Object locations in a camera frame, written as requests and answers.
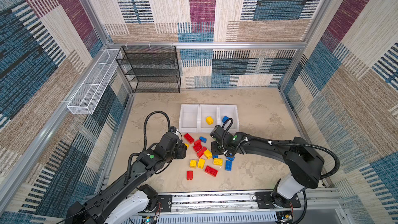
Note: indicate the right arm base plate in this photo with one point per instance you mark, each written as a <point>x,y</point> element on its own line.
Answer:
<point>271,200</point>

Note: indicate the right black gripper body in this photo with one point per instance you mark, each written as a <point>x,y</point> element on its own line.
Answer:
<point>218,149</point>

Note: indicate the large red lego bottom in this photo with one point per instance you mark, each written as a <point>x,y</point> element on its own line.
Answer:
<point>211,171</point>

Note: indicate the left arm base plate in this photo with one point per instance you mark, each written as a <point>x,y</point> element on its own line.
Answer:
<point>160,203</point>

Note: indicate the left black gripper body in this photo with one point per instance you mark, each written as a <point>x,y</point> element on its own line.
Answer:
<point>179,152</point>

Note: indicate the left white bin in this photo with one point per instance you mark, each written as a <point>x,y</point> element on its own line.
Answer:
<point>189,118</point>

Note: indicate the yellow lego cluster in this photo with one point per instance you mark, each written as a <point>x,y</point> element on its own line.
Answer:
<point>207,154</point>

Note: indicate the white wire mesh basket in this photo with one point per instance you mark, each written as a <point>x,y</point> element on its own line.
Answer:
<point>89,93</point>

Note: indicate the large red lego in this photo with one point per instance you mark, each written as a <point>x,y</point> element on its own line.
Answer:
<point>187,137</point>
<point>211,171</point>

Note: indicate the large red lego top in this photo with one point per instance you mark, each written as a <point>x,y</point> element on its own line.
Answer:
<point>187,137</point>

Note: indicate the yellow lego hollow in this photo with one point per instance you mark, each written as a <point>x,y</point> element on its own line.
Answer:
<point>209,120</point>

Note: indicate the white bin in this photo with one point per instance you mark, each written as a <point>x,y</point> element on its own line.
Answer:
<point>232,112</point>
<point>189,118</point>
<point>205,111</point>

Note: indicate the red lego long cluster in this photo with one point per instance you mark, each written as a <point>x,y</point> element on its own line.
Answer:
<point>200,153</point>

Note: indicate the small red lego bottom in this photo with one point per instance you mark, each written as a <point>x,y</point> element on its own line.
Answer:
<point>189,175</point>

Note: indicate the small blue lego top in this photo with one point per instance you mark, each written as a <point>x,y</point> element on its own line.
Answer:
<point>204,140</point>

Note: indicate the aluminium front rail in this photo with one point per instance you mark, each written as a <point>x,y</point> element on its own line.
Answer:
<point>319,206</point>

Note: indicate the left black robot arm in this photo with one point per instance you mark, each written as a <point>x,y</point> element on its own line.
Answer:
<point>129,195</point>

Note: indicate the red lego cluster upper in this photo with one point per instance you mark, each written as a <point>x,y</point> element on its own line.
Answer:
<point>197,145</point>

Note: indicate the right white bin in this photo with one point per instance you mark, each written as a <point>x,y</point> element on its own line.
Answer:
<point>232,112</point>

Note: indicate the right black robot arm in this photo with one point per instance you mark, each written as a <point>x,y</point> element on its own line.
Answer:
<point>308,163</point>

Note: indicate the yellow studded lego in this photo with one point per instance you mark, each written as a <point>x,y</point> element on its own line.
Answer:
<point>217,161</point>

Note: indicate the middle white bin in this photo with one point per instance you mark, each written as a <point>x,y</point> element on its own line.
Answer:
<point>205,111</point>

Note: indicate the black wire shelf rack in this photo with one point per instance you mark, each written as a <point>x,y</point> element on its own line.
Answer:
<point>150,68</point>

